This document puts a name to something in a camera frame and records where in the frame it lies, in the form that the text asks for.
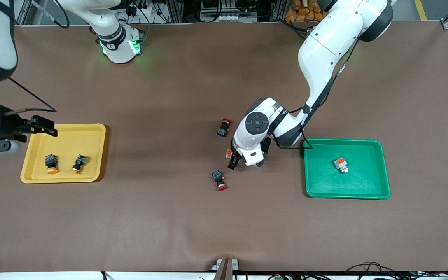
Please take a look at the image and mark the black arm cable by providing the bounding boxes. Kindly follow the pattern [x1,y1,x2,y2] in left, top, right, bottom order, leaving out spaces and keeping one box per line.
[278,35,361,150]
[0,0,71,117]

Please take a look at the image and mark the brown table mat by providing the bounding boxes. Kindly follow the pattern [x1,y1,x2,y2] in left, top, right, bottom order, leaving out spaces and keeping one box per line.
[0,21,448,273]

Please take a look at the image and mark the black cable bundle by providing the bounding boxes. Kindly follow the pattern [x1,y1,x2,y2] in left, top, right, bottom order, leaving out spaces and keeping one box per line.
[345,261,448,280]

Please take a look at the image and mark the green plastic tray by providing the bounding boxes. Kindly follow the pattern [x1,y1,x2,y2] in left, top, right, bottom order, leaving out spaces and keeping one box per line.
[303,138,391,200]

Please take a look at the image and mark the orange packaged goods pile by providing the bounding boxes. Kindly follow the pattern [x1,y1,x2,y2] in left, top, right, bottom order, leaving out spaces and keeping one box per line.
[285,0,326,22]

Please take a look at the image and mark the yellow button red marked body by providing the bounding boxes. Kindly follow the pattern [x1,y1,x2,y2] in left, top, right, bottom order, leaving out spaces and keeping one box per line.
[44,154,59,175]

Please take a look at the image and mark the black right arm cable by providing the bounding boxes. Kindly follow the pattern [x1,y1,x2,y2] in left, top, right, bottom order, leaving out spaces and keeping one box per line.
[0,0,71,117]

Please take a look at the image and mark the yellow plastic tray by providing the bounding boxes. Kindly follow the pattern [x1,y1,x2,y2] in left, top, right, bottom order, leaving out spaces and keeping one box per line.
[20,123,107,184]

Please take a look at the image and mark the yellow button green marked body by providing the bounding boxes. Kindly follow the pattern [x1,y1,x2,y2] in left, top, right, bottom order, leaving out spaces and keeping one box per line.
[71,154,88,173]

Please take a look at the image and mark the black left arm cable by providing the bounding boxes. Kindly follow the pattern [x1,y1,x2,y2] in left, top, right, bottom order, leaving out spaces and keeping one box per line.
[278,35,361,150]

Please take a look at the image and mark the brown camera mount post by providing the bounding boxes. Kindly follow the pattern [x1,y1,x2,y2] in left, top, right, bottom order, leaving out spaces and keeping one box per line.
[210,257,241,280]

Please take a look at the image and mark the white power strip black plugs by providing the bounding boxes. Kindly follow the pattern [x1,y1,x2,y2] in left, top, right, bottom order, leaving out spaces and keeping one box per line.
[127,0,160,25]

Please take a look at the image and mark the red mushroom push button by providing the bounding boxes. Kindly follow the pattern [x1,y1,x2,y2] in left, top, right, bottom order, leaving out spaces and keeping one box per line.
[217,118,233,138]
[212,170,228,191]

